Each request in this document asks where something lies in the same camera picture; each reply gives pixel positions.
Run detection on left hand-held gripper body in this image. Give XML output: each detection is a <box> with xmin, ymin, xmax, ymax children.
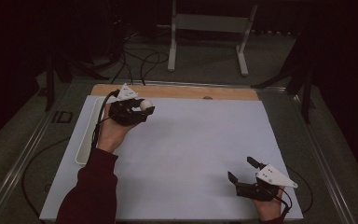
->
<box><xmin>108</xmin><ymin>83</ymin><xmax>147</xmax><ymax>127</ymax></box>

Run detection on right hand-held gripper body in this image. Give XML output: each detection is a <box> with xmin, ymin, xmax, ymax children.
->
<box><xmin>235</xmin><ymin>163</ymin><xmax>298</xmax><ymax>203</ymax></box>

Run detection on black floor cable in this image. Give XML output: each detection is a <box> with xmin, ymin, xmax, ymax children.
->
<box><xmin>139</xmin><ymin>50</ymin><xmax>170</xmax><ymax>87</ymax></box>
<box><xmin>21</xmin><ymin>135</ymin><xmax>73</xmax><ymax>220</ymax></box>
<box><xmin>287</xmin><ymin>166</ymin><xmax>314</xmax><ymax>215</ymax></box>
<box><xmin>110</xmin><ymin>31</ymin><xmax>138</xmax><ymax>86</ymax></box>

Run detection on person's right hand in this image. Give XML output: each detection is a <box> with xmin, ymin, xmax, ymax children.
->
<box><xmin>251</xmin><ymin>186</ymin><xmax>285</xmax><ymax>222</ymax></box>

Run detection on black tripod legs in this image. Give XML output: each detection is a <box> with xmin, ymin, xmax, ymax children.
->
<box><xmin>251</xmin><ymin>29</ymin><xmax>317</xmax><ymax>125</ymax></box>
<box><xmin>43</xmin><ymin>50</ymin><xmax>110</xmax><ymax>113</ymax></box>

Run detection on left hand-held gripper cable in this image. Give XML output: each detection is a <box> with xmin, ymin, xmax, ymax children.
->
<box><xmin>89</xmin><ymin>89</ymin><xmax>121</xmax><ymax>155</ymax></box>

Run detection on hand-held gripper cable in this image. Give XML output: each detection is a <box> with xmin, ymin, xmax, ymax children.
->
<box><xmin>268</xmin><ymin>186</ymin><xmax>293</xmax><ymax>218</ymax></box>
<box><xmin>89</xmin><ymin>89</ymin><xmax>121</xmax><ymax>155</ymax></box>

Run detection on right hand-held gripper cable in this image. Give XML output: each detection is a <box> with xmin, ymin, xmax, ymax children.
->
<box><xmin>268</xmin><ymin>186</ymin><xmax>293</xmax><ymax>218</ymax></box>

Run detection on white metal stand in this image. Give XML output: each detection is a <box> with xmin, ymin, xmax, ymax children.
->
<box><xmin>157</xmin><ymin>0</ymin><xmax>259</xmax><ymax>77</ymax></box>

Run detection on black rectangular floor bracket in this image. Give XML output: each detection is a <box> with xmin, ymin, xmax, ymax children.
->
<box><xmin>51</xmin><ymin>110</ymin><xmax>75</xmax><ymax>124</ymax></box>

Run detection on white plastic bin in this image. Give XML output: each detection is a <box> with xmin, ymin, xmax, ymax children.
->
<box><xmin>75</xmin><ymin>96</ymin><xmax>119</xmax><ymax>166</ymax></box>

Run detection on person's left hand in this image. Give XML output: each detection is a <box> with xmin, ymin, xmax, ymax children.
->
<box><xmin>96</xmin><ymin>102</ymin><xmax>138</xmax><ymax>154</ymax></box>

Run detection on aluminium floor frame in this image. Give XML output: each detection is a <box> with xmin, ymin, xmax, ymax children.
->
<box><xmin>0</xmin><ymin>78</ymin><xmax>358</xmax><ymax>224</ymax></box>

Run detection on white table mat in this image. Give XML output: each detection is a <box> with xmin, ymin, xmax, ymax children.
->
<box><xmin>39</xmin><ymin>94</ymin><xmax>304</xmax><ymax>222</ymax></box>

